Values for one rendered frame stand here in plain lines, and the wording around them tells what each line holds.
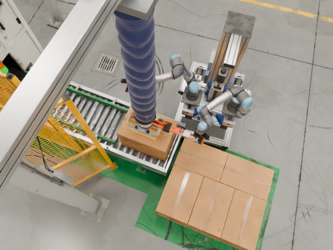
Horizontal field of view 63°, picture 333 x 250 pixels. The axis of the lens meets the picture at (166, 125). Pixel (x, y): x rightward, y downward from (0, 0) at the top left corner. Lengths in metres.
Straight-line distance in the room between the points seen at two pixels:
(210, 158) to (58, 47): 2.71
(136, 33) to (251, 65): 3.52
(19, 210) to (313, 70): 5.05
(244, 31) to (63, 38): 1.76
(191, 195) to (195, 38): 2.85
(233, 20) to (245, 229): 2.26
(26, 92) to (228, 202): 2.80
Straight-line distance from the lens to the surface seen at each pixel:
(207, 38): 5.11
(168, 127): 2.81
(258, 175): 3.60
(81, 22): 1.15
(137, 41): 1.66
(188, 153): 3.47
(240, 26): 2.57
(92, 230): 3.97
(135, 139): 3.10
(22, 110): 1.00
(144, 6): 1.42
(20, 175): 1.87
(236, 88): 2.65
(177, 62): 2.73
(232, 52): 2.38
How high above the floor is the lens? 3.86
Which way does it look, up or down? 68 degrees down
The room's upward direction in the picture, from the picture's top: 3 degrees clockwise
